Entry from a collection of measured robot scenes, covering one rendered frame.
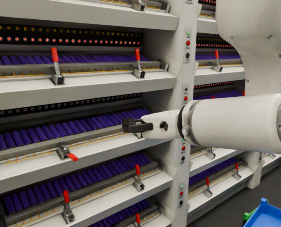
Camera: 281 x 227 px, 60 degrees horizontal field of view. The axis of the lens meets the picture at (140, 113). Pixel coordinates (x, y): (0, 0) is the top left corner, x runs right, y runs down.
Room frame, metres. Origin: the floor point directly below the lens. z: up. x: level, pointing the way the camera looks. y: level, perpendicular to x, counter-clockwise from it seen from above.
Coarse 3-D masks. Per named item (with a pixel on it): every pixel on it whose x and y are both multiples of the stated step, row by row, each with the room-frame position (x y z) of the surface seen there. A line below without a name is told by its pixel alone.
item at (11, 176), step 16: (48, 112) 0.75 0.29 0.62; (64, 112) 0.79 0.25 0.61; (96, 144) 0.70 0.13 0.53; (112, 144) 0.72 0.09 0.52; (128, 144) 0.74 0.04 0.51; (144, 144) 0.79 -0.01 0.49; (32, 160) 0.59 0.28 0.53; (48, 160) 0.60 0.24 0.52; (64, 160) 0.61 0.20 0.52; (80, 160) 0.64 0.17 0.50; (96, 160) 0.68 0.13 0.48; (0, 176) 0.52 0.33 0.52; (16, 176) 0.53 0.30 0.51; (32, 176) 0.56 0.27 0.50; (48, 176) 0.59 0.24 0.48; (0, 192) 0.52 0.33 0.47
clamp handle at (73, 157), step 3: (63, 147) 0.62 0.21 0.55; (66, 147) 0.62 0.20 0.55; (63, 150) 0.62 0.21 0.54; (66, 150) 0.62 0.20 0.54; (66, 153) 0.60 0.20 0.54; (69, 153) 0.60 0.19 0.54; (69, 156) 0.58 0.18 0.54; (72, 156) 0.58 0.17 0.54; (75, 156) 0.58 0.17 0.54; (72, 159) 0.57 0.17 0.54; (75, 159) 0.57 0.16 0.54
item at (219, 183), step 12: (240, 156) 1.39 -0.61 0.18; (216, 168) 1.25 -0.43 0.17; (228, 168) 1.27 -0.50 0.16; (240, 168) 1.33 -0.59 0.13; (252, 168) 1.33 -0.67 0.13; (192, 180) 1.12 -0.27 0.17; (204, 180) 1.13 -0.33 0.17; (216, 180) 1.18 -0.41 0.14; (228, 180) 1.21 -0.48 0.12; (240, 180) 1.23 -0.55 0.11; (192, 192) 1.07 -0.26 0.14; (204, 192) 1.08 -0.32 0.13; (216, 192) 1.10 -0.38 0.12; (192, 204) 0.99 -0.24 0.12; (204, 204) 1.03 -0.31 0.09
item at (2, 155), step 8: (104, 128) 0.75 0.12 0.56; (112, 128) 0.76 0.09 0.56; (120, 128) 0.78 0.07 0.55; (72, 136) 0.68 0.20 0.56; (80, 136) 0.69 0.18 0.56; (88, 136) 0.70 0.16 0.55; (96, 136) 0.72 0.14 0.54; (32, 144) 0.61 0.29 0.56; (40, 144) 0.62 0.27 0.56; (48, 144) 0.63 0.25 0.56; (56, 144) 0.64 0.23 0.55; (0, 152) 0.56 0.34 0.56; (8, 152) 0.57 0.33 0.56; (16, 152) 0.58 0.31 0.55; (24, 152) 0.59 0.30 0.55; (32, 152) 0.60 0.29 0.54; (0, 160) 0.56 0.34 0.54; (8, 160) 0.56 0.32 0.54; (16, 160) 0.56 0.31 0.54
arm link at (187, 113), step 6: (192, 102) 0.42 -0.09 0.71; (186, 108) 0.42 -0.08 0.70; (192, 108) 0.41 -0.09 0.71; (186, 114) 0.41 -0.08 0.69; (186, 120) 0.40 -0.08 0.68; (186, 126) 0.40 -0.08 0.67; (186, 132) 0.39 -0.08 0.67; (186, 138) 0.41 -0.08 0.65; (192, 138) 0.39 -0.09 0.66; (192, 144) 0.41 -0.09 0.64; (198, 144) 0.40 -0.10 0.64
